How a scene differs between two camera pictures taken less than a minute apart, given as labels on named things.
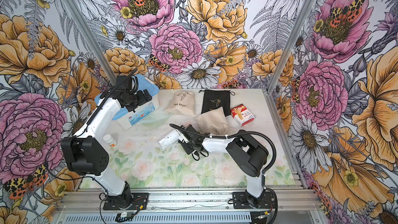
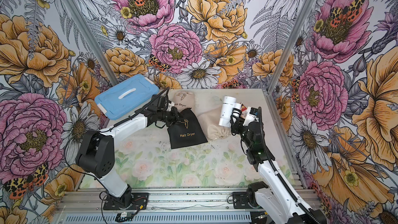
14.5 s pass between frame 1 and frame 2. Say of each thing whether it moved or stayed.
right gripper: moved
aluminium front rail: stayed
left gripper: moved
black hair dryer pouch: moved
